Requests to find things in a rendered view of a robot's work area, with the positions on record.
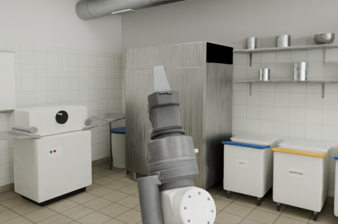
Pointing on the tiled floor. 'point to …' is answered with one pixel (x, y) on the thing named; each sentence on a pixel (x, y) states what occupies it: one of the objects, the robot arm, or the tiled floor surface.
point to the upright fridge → (210, 102)
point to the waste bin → (118, 147)
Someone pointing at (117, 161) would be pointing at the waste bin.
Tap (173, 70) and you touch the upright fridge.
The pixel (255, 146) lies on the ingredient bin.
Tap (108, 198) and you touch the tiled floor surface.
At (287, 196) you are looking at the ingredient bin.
